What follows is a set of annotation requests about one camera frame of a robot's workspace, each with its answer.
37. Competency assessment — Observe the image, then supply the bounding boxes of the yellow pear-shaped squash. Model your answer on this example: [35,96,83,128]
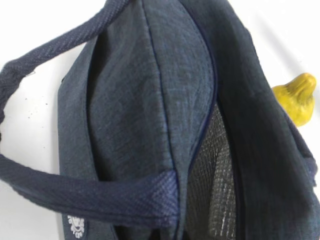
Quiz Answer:
[272,72,317,127]

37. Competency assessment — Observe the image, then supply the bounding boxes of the navy insulated lunch bag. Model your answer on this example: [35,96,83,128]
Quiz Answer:
[0,0,320,240]

